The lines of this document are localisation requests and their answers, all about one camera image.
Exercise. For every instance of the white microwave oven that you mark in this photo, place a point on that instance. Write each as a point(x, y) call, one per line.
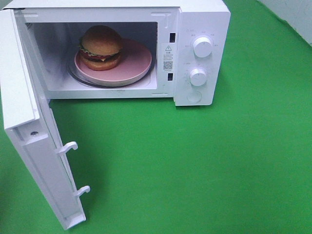
point(166, 27)

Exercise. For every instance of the glass microwave turntable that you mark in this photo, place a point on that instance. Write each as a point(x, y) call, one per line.
point(80, 79)

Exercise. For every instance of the upper white dial knob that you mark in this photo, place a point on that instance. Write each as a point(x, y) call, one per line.
point(202, 46)

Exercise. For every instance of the pink round plate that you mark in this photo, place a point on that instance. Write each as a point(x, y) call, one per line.
point(136, 60)

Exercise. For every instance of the lower white dial knob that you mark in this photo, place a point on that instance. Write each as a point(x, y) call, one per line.
point(198, 77)

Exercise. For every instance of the white dial knob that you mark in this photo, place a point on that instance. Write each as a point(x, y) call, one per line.
point(198, 77)
point(202, 46)

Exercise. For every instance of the burger with lettuce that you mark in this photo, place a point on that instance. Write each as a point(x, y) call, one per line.
point(100, 48)

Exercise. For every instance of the white microwave door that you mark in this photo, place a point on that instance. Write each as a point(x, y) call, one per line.
point(29, 122)

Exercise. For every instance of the round white door button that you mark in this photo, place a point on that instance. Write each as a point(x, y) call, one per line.
point(194, 96)

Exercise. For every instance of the green table cloth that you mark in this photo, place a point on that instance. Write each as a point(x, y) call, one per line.
point(242, 165)

